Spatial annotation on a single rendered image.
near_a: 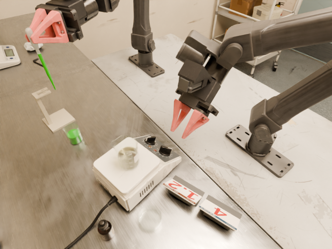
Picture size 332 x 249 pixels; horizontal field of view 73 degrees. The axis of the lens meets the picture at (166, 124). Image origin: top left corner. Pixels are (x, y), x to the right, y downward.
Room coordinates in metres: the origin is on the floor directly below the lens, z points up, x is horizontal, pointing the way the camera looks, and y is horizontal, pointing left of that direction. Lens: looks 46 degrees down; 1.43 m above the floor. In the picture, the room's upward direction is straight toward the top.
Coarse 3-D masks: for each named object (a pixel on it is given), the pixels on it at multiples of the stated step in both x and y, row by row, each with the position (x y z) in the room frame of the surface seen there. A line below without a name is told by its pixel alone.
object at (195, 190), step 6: (174, 180) 0.31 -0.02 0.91; (180, 180) 0.31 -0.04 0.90; (186, 186) 0.29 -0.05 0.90; (192, 186) 0.29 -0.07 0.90; (168, 192) 0.27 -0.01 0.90; (174, 192) 0.26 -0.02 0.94; (198, 192) 0.27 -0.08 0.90; (204, 192) 0.27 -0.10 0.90; (180, 198) 0.25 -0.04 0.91; (192, 204) 0.24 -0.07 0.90
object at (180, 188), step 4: (172, 180) 0.30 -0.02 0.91; (168, 184) 0.28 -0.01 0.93; (172, 184) 0.29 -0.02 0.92; (176, 184) 0.29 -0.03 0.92; (176, 188) 0.27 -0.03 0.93; (180, 188) 0.28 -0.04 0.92; (184, 188) 0.28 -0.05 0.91; (180, 192) 0.26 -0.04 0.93; (184, 192) 0.26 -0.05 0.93; (188, 192) 0.27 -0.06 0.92; (192, 192) 0.27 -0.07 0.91; (188, 196) 0.25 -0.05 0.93; (192, 196) 0.25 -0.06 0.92; (196, 196) 0.26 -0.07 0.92; (192, 200) 0.24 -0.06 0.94; (196, 200) 0.24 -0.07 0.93
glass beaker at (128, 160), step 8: (120, 136) 0.33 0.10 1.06; (128, 136) 0.33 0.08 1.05; (112, 144) 0.31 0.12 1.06; (120, 144) 0.32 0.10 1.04; (128, 144) 0.33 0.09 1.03; (136, 144) 0.30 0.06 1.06; (120, 152) 0.29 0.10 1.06; (128, 152) 0.29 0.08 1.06; (136, 152) 0.30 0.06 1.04; (120, 160) 0.29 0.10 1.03; (128, 160) 0.28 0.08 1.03; (136, 160) 0.29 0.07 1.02; (128, 168) 0.28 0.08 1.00
